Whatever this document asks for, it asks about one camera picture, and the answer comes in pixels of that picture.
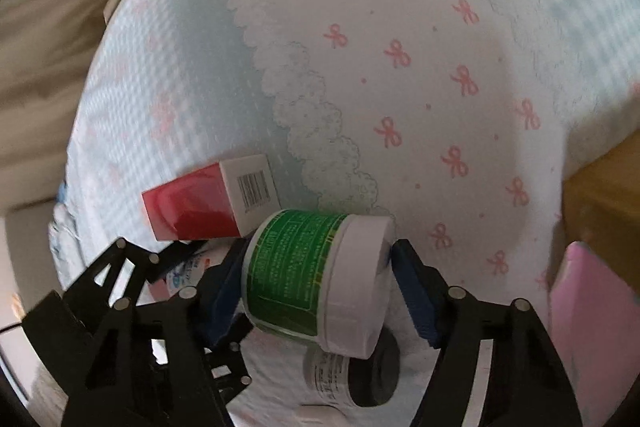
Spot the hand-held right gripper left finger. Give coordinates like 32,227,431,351
62,237,253,427

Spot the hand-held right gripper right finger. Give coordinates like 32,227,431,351
387,238,583,427

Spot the white jar with green label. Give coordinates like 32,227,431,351
240,209,396,356

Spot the white and blue printed packet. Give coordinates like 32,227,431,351
149,252,223,303

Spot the black-lidded jar with white label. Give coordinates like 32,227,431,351
301,329,402,409

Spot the red and white box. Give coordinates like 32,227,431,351
142,153,281,241

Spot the pink flat object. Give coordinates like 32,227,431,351
549,241,640,413

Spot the bed sheet with pink bows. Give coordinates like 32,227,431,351
47,0,640,427

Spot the yellow-brown box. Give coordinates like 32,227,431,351
562,146,640,260

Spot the beige duvet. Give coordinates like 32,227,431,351
0,0,193,212

